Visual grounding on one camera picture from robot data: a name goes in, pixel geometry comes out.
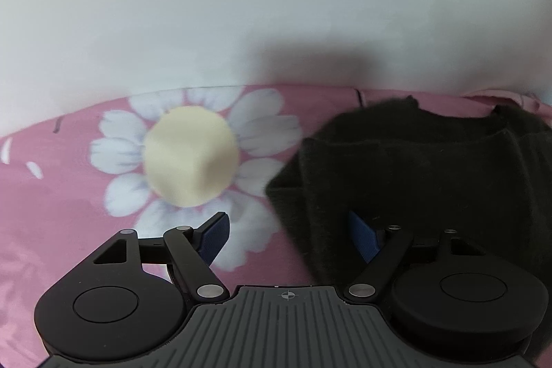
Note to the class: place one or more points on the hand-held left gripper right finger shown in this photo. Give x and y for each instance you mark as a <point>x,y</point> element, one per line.
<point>364,242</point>

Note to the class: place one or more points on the black knit sweater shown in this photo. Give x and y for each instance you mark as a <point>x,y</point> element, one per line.
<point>409,178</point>

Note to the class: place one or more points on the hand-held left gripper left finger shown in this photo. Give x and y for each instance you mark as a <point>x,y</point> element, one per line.
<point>215,238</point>

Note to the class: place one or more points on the pink floral bedsheet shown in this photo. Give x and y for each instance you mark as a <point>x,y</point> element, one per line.
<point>64,200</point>

